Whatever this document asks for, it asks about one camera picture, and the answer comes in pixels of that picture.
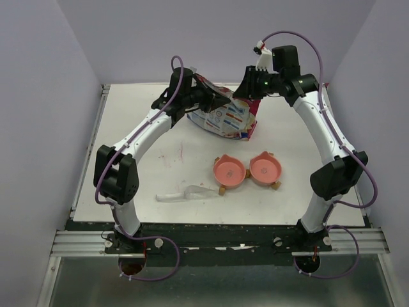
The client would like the clear plastic scoop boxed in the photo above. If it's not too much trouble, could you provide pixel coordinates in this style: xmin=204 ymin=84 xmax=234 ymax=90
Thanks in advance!
xmin=155 ymin=185 xmax=219 ymax=203

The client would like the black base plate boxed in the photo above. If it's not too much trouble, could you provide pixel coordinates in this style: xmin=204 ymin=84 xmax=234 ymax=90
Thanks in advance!
xmin=65 ymin=221 xmax=332 ymax=267

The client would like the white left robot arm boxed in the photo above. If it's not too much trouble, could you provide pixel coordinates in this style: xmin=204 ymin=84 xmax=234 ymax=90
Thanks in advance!
xmin=93 ymin=67 xmax=231 ymax=253

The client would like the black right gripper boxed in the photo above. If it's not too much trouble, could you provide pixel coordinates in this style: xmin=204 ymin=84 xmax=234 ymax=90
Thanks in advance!
xmin=231 ymin=66 xmax=282 ymax=100

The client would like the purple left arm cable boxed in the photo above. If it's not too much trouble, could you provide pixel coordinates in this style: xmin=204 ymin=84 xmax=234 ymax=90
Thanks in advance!
xmin=95 ymin=56 xmax=180 ymax=282

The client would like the pink right pet bowl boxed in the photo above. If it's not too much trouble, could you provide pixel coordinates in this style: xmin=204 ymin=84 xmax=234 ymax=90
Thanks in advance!
xmin=249 ymin=151 xmax=282 ymax=190

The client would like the pink pet bowl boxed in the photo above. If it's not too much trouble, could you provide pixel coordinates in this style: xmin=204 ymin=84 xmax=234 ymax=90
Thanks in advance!
xmin=249 ymin=151 xmax=282 ymax=190
xmin=213 ymin=154 xmax=247 ymax=189

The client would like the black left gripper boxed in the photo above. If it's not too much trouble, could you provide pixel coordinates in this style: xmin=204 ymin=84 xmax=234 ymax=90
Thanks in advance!
xmin=182 ymin=78 xmax=230 ymax=114

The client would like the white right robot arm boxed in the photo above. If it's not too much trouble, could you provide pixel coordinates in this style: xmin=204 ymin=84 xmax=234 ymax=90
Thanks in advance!
xmin=233 ymin=42 xmax=368 ymax=251

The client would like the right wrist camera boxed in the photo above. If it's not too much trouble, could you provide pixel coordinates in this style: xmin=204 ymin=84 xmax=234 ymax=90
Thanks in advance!
xmin=253 ymin=40 xmax=272 ymax=72

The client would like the pet food bag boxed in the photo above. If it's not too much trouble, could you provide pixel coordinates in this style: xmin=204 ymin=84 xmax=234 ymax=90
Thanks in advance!
xmin=187 ymin=74 xmax=261 ymax=140

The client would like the pink left pet bowl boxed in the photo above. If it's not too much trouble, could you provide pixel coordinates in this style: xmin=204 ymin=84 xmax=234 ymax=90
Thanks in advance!
xmin=213 ymin=154 xmax=247 ymax=189

